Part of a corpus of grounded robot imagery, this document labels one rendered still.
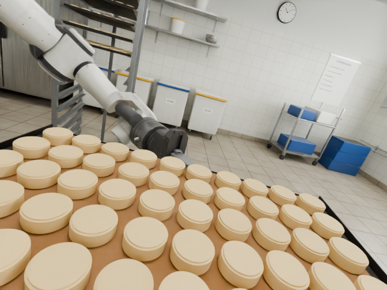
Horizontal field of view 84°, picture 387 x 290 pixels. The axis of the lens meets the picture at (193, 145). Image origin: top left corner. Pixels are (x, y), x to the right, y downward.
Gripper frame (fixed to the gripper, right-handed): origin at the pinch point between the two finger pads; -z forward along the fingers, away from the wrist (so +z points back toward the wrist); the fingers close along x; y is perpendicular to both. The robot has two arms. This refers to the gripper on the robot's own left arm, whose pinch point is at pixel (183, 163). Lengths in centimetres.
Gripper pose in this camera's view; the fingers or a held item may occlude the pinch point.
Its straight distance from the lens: 47.7
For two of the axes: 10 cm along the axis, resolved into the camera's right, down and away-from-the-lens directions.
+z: -6.3, -4.2, 6.5
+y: 7.4, -0.6, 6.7
